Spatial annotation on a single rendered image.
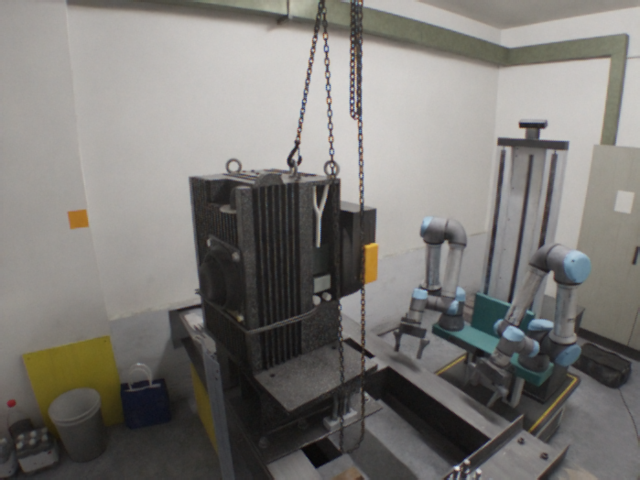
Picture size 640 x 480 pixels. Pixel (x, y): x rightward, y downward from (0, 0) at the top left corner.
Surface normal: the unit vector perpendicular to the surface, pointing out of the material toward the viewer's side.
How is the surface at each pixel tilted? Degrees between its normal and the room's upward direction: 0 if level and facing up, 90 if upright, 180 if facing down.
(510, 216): 90
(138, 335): 90
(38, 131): 90
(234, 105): 90
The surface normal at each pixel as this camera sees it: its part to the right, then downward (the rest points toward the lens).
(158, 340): 0.54, 0.24
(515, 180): -0.81, 0.17
